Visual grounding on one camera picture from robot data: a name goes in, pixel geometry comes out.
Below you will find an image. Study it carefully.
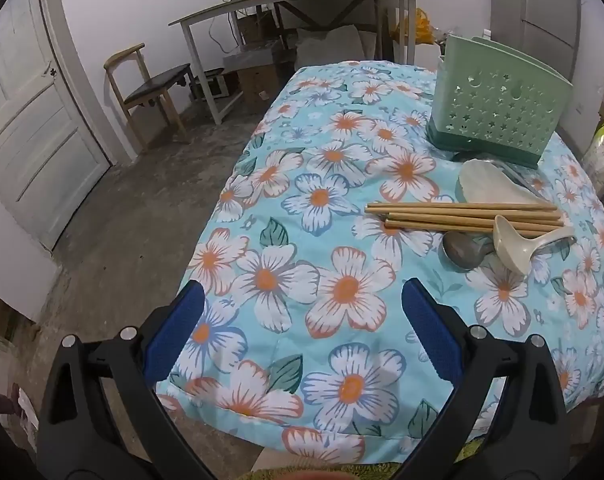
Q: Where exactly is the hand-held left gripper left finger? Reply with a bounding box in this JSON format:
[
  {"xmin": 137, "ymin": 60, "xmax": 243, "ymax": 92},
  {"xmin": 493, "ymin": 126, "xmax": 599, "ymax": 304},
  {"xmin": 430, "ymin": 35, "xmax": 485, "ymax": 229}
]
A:
[{"xmin": 36, "ymin": 280, "xmax": 207, "ymax": 480}]

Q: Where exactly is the white panelled door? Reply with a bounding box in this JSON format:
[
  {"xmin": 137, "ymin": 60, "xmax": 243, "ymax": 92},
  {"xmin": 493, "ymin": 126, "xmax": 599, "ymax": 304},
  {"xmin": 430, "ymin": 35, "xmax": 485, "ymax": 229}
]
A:
[{"xmin": 0, "ymin": 0, "xmax": 114, "ymax": 251}]

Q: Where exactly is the wooden chair with black seat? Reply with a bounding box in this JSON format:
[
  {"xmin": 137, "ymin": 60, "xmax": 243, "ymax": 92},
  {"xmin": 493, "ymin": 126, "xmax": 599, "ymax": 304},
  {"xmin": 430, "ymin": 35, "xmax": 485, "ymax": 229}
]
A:
[{"xmin": 103, "ymin": 42, "xmax": 195, "ymax": 153}]

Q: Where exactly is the white rice paddle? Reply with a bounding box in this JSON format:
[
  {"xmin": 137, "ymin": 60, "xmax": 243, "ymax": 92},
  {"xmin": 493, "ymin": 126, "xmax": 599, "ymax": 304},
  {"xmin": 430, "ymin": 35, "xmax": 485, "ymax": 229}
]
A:
[{"xmin": 454, "ymin": 158, "xmax": 547, "ymax": 207}]

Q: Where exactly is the beige plastic ladle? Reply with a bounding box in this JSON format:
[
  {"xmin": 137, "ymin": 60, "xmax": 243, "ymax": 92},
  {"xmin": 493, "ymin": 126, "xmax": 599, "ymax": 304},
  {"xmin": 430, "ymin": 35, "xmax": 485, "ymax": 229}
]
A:
[{"xmin": 492, "ymin": 215, "xmax": 577, "ymax": 277}]

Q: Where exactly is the brown cardboard box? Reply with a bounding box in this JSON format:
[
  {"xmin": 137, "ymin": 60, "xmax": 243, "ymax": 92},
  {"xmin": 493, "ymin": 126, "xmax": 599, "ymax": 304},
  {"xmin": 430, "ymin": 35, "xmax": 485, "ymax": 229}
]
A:
[
  {"xmin": 237, "ymin": 65, "xmax": 283, "ymax": 106},
  {"xmin": 237, "ymin": 7, "xmax": 281, "ymax": 45}
]

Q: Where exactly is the yellow plastic bag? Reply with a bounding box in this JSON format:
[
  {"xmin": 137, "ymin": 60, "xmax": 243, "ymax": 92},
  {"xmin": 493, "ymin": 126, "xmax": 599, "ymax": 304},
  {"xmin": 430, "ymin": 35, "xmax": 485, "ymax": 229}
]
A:
[{"xmin": 394, "ymin": 7, "xmax": 433, "ymax": 46}]

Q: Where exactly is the small silver appliance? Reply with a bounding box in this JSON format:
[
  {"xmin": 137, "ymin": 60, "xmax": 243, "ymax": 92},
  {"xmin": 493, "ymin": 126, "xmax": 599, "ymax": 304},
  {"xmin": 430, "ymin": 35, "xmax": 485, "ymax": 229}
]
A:
[{"xmin": 188, "ymin": 69, "xmax": 229, "ymax": 103}]

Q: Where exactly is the metal soup spoon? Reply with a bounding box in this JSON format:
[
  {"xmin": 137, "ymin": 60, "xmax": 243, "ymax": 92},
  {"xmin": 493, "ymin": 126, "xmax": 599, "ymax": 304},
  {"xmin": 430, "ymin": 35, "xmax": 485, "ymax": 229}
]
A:
[{"xmin": 442, "ymin": 231, "xmax": 497, "ymax": 272}]

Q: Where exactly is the silver refrigerator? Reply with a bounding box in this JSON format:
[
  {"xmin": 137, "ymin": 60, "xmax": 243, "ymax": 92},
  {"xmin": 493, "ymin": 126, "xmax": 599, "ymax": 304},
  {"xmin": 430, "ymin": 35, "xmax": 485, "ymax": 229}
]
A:
[{"xmin": 489, "ymin": 0, "xmax": 582, "ymax": 83}]

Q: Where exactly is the white sack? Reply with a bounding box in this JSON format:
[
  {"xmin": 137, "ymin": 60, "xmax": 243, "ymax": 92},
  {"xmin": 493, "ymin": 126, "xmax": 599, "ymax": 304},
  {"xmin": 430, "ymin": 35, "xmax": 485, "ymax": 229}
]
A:
[{"xmin": 294, "ymin": 24, "xmax": 365, "ymax": 68}]

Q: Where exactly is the green perforated utensil holder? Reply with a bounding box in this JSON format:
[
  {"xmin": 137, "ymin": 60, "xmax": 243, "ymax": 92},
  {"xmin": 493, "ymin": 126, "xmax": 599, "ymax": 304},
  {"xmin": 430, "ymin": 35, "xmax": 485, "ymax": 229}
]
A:
[{"xmin": 426, "ymin": 32, "xmax": 575, "ymax": 170}]

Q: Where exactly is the floral light blue blanket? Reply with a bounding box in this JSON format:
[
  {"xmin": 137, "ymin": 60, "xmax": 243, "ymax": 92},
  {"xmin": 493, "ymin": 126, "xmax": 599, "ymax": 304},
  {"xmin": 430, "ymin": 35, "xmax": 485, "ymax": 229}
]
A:
[{"xmin": 154, "ymin": 60, "xmax": 604, "ymax": 466}]

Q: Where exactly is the bundle of wooden chopsticks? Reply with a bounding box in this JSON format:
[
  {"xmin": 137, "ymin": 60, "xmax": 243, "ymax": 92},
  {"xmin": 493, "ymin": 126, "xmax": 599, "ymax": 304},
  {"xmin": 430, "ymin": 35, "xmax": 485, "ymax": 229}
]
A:
[{"xmin": 365, "ymin": 201, "xmax": 567, "ymax": 241}]

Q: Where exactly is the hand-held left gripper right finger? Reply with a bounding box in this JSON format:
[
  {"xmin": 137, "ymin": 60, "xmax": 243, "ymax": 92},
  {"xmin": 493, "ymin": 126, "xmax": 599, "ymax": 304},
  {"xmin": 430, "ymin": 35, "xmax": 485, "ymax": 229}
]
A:
[{"xmin": 396, "ymin": 278, "xmax": 570, "ymax": 480}]

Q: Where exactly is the clear plastic storage box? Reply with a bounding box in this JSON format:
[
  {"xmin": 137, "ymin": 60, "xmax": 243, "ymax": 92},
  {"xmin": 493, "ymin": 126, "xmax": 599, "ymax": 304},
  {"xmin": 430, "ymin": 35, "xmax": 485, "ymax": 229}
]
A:
[{"xmin": 223, "ymin": 41, "xmax": 285, "ymax": 72}]

